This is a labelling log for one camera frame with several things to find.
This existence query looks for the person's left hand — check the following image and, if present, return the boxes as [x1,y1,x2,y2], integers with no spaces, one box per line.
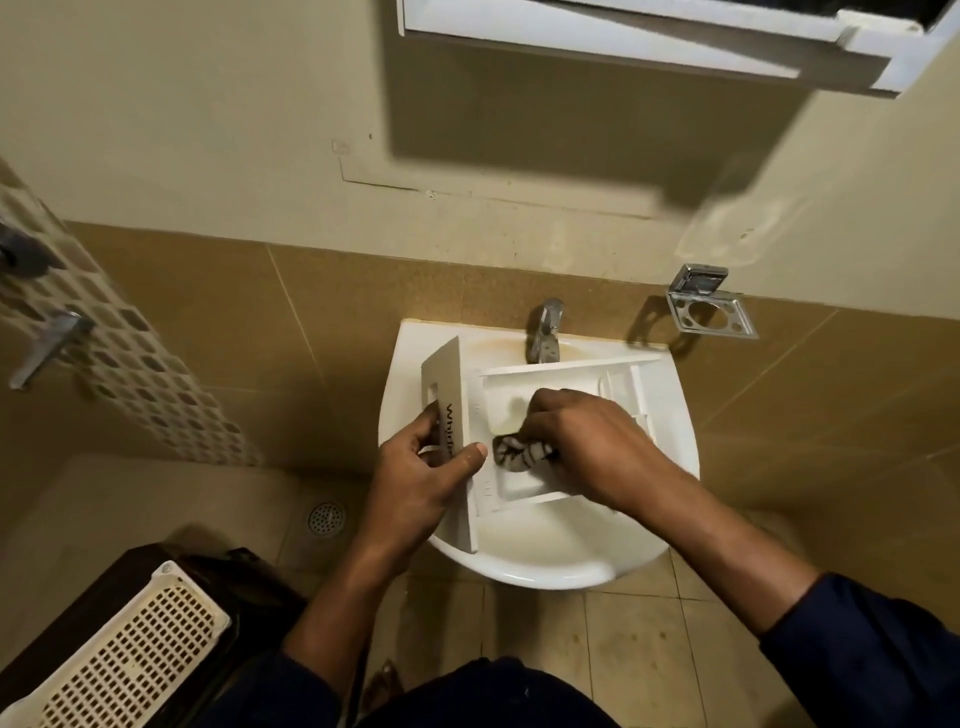
[357,404,490,562]

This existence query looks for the person's right hand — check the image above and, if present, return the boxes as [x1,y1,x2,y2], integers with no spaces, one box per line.
[515,387,678,520]

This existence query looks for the black-lined patterned cloth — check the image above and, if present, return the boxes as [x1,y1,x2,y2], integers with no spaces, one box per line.
[491,434,561,476]

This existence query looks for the white detergent drawer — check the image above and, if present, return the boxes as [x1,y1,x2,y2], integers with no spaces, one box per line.
[419,335,666,555]

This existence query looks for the person's right forearm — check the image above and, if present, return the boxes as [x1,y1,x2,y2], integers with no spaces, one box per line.
[629,464,960,728]

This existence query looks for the person's left forearm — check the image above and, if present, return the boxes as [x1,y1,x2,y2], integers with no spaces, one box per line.
[209,539,421,728]

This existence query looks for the person's left foot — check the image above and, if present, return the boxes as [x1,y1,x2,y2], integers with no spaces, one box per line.
[367,659,408,704]

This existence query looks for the person's dark trousers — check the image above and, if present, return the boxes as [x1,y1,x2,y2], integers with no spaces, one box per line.
[359,658,624,728]

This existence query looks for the round metal floor drain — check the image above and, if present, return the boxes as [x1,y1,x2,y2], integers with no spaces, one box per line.
[307,500,349,538]

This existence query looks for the white ceramic sink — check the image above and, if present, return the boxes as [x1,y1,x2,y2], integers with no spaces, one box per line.
[377,320,701,591]

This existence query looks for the chrome sink faucet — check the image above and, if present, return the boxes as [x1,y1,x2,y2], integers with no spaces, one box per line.
[528,298,566,366]

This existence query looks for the white perforated plastic basket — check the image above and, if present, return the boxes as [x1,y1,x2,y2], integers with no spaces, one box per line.
[0,560,233,728]

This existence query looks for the dark plastic stool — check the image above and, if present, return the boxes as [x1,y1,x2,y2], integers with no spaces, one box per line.
[0,543,307,728]

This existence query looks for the white mirror cabinet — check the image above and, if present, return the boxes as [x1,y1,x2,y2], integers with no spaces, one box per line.
[397,0,960,95]

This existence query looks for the chrome wall toothbrush holder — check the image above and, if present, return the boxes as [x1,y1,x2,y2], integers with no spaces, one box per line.
[665,263,760,341]

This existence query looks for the chrome shower tap handle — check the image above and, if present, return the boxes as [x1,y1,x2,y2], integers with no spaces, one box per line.
[8,311,96,392]

